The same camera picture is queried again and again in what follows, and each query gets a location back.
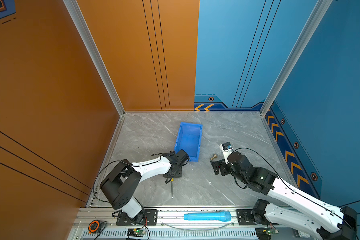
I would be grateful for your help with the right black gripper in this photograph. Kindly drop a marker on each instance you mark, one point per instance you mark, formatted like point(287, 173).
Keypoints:
point(221, 164)

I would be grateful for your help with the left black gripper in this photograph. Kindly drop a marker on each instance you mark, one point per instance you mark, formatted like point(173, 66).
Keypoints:
point(179, 174)

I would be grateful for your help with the yellow handled screwdriver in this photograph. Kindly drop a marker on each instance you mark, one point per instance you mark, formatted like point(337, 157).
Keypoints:
point(172, 188)

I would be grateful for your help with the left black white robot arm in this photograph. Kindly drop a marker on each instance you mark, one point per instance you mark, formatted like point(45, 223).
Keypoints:
point(122, 181)

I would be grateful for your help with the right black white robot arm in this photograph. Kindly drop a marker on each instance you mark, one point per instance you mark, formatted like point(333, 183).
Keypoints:
point(307, 214)

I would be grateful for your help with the blue plastic storage bin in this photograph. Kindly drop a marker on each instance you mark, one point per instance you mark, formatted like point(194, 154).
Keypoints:
point(189, 139)

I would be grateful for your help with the light blue plastic cylinder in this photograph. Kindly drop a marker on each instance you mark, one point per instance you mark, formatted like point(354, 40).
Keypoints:
point(222, 216)

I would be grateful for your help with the right circuit board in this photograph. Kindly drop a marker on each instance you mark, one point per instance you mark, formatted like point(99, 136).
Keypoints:
point(264, 233)

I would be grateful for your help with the circuit board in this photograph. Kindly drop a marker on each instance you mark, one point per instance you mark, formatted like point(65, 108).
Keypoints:
point(264, 233)
point(136, 233)

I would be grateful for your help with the left circuit board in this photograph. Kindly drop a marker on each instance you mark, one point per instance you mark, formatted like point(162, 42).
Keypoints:
point(136, 233)

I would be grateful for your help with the orange black tape measure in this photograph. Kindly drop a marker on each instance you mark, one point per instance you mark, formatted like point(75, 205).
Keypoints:
point(94, 227)

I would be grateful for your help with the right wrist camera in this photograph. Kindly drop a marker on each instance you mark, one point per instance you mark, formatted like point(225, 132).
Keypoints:
point(226, 150)

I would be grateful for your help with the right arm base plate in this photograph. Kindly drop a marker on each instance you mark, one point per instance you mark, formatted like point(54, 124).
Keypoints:
point(245, 217)

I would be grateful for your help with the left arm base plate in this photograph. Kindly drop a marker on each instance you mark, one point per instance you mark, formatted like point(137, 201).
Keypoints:
point(150, 217)

